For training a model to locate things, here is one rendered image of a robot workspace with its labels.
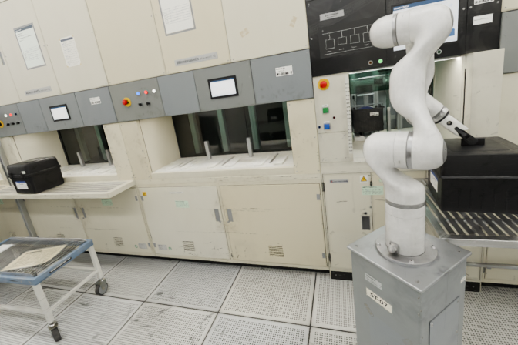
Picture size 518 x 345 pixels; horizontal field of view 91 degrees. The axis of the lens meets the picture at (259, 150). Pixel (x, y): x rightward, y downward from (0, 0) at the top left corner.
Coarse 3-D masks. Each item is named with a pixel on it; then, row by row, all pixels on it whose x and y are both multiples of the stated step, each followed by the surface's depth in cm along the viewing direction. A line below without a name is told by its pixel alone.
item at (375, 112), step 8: (368, 104) 201; (352, 112) 201; (360, 112) 196; (368, 112) 194; (376, 112) 192; (352, 120) 209; (360, 120) 197; (368, 120) 195; (376, 120) 194; (360, 128) 199; (368, 128) 197; (376, 128) 195
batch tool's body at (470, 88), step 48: (336, 0) 136; (384, 0) 130; (480, 48) 124; (336, 96) 149; (432, 96) 178; (480, 96) 125; (336, 144) 157; (336, 192) 164; (384, 192) 156; (336, 240) 173; (480, 288) 155
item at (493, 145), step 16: (448, 144) 116; (464, 144) 112; (480, 144) 109; (496, 144) 107; (512, 144) 105; (448, 160) 104; (464, 160) 102; (480, 160) 100; (496, 160) 98; (512, 160) 96; (448, 176) 105; (464, 176) 103; (480, 176) 101; (496, 176) 99; (512, 176) 97
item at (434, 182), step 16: (432, 176) 122; (432, 192) 124; (448, 192) 107; (464, 192) 105; (480, 192) 103; (496, 192) 101; (512, 192) 99; (448, 208) 109; (464, 208) 107; (480, 208) 104; (496, 208) 102; (512, 208) 100
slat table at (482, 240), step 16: (432, 208) 113; (432, 224) 102; (448, 224) 101; (464, 224) 99; (480, 224) 98; (496, 224) 99; (512, 224) 95; (448, 240) 93; (464, 240) 91; (480, 240) 90; (496, 240) 88; (512, 240) 87
